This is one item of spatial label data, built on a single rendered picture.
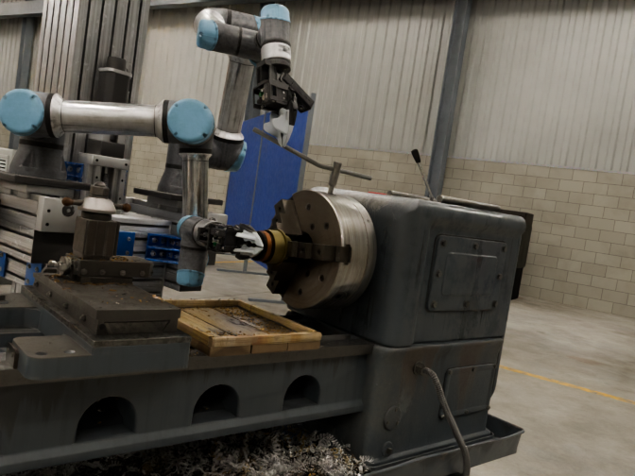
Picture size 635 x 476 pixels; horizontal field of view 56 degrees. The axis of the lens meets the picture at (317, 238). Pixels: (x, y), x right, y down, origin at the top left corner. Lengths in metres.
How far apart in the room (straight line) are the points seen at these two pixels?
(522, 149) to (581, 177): 1.18
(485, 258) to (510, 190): 9.90
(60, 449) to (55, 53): 1.38
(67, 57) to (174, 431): 1.29
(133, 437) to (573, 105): 10.99
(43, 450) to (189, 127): 0.85
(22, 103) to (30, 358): 0.81
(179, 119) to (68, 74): 0.58
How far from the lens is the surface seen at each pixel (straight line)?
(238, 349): 1.28
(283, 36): 1.56
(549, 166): 11.59
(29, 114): 1.69
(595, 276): 11.39
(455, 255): 1.69
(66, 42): 2.14
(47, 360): 1.06
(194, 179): 1.76
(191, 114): 1.62
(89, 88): 2.10
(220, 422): 1.35
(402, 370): 1.63
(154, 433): 1.28
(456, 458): 1.78
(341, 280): 1.47
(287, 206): 1.57
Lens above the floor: 1.22
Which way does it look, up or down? 4 degrees down
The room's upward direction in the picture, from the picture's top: 8 degrees clockwise
